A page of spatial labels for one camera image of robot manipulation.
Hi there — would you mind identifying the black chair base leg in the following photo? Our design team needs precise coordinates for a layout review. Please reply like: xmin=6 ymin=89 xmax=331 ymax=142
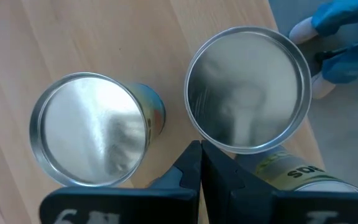
xmin=314 ymin=39 xmax=358 ymax=63

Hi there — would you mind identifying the tall can with blue base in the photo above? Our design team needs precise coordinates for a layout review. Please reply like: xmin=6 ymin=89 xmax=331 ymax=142
xmin=183 ymin=26 xmax=313 ymax=156

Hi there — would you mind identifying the blue and yellow Carrots can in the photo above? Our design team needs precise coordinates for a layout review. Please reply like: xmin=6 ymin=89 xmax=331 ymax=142
xmin=29 ymin=71 xmax=167 ymax=188

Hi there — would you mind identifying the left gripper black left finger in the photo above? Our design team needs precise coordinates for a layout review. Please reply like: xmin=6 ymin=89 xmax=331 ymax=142
xmin=38 ymin=139 xmax=203 ymax=224

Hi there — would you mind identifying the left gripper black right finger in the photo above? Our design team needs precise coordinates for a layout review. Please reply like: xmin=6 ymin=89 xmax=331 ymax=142
xmin=201 ymin=139 xmax=358 ymax=224

